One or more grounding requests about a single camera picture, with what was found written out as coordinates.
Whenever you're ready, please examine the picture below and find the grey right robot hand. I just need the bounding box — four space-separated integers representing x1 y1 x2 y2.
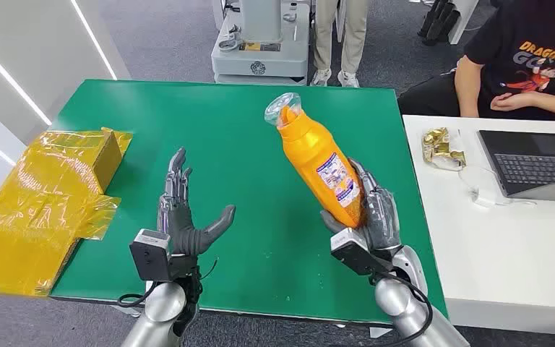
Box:
320 158 402 252

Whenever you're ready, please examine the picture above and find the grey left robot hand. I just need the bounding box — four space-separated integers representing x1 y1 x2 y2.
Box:
156 147 237 257

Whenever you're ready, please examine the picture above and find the orange bottle with clear cap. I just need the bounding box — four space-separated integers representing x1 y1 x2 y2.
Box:
264 92 367 229

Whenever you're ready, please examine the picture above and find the gold foil wrapper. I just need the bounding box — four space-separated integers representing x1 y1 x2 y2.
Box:
421 127 468 172

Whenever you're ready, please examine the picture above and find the yellow film wrapped cardboard box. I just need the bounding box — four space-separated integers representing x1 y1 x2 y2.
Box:
0 127 134 298

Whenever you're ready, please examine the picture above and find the grey laptop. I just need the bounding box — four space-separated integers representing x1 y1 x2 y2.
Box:
477 129 555 203

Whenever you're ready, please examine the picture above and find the standing person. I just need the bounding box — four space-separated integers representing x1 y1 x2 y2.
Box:
309 0 369 89

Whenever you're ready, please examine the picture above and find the seated person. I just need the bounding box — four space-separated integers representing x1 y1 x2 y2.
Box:
397 0 555 124

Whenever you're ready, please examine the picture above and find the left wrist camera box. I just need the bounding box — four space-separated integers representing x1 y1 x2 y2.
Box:
129 228 173 283

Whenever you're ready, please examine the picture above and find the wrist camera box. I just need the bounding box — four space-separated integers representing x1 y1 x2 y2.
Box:
129 228 173 283
330 228 393 276

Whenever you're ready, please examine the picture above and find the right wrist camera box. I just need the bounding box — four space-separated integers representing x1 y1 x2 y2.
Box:
330 228 393 276

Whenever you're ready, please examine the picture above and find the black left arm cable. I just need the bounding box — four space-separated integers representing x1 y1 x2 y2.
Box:
116 281 160 309

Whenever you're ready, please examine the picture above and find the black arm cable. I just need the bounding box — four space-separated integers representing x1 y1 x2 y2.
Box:
378 270 434 347
116 281 160 309

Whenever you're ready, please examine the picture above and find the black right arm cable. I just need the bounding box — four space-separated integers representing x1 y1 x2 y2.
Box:
378 270 434 347

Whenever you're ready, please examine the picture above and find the white charger with cable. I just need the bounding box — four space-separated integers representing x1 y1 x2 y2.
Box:
458 165 538 208

